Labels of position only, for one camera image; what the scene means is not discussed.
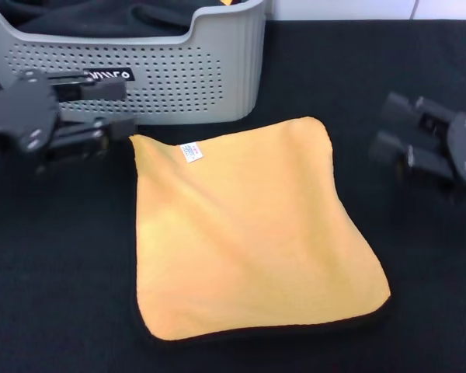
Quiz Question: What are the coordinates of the black crumpled cloth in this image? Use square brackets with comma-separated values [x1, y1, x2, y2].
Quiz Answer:
[7, 0, 253, 38]

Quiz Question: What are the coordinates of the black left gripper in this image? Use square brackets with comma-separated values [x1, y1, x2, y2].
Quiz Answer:
[0, 61, 137, 163]

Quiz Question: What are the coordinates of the yellow towel with black edge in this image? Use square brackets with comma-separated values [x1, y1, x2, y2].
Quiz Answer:
[127, 115, 393, 345]

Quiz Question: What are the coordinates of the grey perforated plastic storage box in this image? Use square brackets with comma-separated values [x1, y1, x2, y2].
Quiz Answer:
[0, 0, 266, 127]

